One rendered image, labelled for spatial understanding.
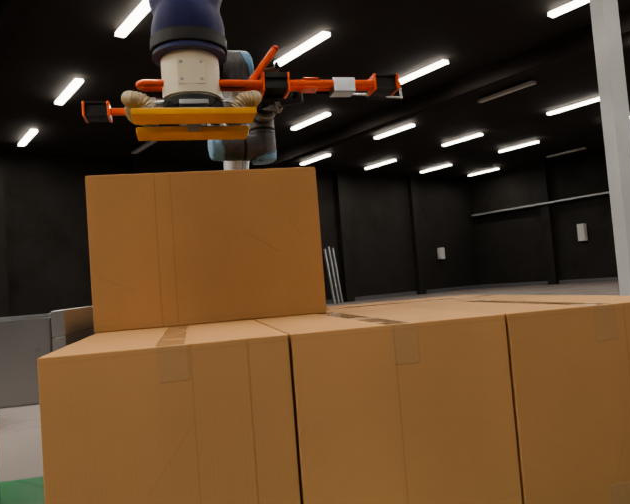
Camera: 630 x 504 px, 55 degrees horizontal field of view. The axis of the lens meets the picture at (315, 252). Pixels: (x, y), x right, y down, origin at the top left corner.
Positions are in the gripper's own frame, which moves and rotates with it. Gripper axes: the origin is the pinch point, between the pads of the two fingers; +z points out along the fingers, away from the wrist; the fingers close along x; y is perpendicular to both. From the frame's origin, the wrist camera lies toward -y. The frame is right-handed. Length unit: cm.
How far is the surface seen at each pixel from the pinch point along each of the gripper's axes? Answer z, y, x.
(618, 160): -155, -247, 2
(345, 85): 3.0, -19.8, -1.2
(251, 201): 20.2, 14.2, -38.5
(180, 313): 20, 35, -67
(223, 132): -5.3, 18.1, -13.0
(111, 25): -577, 96, 274
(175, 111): 14.4, 32.3, -12.1
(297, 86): 2.2, -4.8, -1.1
